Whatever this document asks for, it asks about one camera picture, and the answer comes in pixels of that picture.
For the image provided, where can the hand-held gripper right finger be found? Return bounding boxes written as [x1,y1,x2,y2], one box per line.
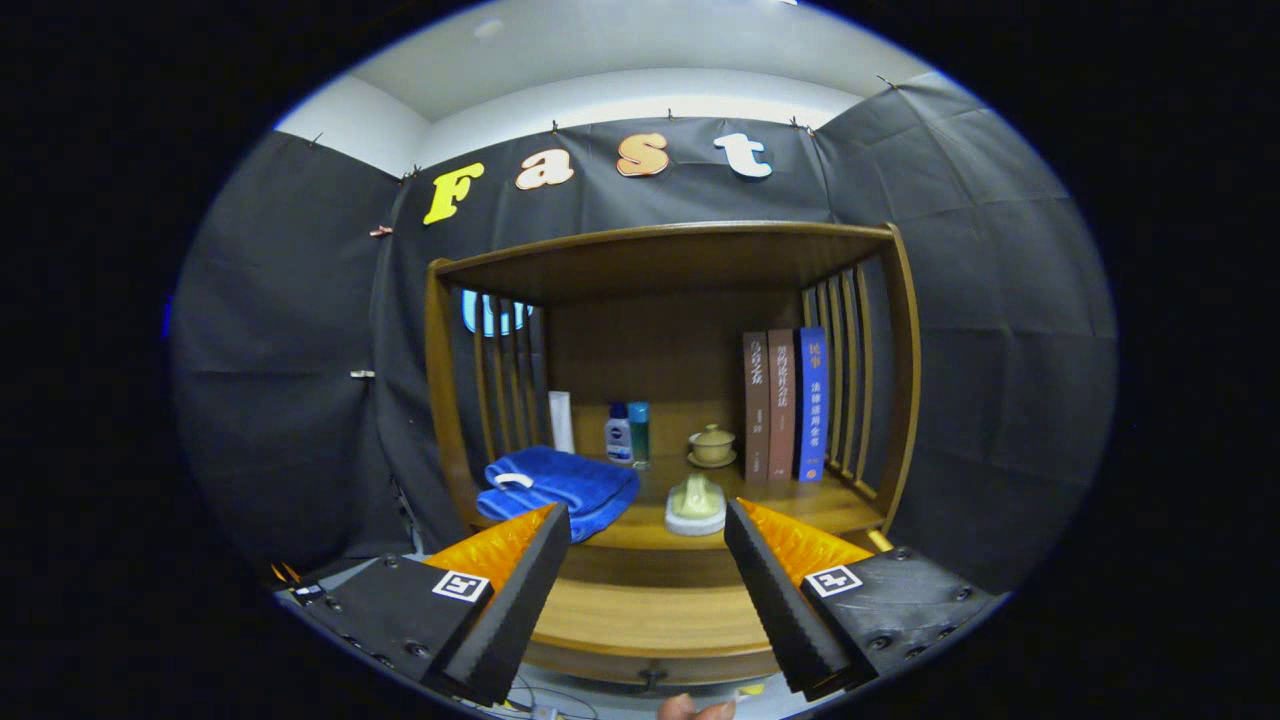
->
[724,498,1001,701]

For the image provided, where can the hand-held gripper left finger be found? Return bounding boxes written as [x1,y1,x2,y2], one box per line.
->
[300,502,573,707]

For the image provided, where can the brown wooden drawer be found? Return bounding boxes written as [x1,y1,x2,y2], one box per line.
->
[520,528,896,693]

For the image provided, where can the pale green brush white base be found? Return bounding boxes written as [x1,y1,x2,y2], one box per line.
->
[665,473,728,537]

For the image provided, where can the wooden countertop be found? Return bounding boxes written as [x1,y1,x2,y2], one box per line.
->
[470,455,886,551]

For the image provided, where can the brown wooden cabinet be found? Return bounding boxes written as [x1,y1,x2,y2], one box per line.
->
[424,220,923,689]

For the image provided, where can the folded blue towel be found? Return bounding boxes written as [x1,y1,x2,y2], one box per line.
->
[475,445,641,544]

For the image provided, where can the beige lidded teacup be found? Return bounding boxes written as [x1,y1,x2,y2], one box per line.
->
[686,423,739,469]

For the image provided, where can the white bottle with blue cap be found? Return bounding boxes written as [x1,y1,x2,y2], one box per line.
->
[604,402,634,465]

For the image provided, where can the reddish brown book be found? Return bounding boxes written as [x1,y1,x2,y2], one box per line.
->
[767,328,798,484]

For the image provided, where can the dark brown book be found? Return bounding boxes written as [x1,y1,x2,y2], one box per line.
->
[743,331,772,486]

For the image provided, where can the blue book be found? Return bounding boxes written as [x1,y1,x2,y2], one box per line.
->
[796,326,830,483]

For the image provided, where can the black power strip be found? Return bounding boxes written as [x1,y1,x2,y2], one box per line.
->
[270,565,326,606]

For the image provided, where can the black backdrop cloth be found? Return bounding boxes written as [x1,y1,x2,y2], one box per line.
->
[170,72,1118,601]

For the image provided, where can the white cable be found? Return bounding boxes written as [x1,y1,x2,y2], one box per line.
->
[500,675,601,720]

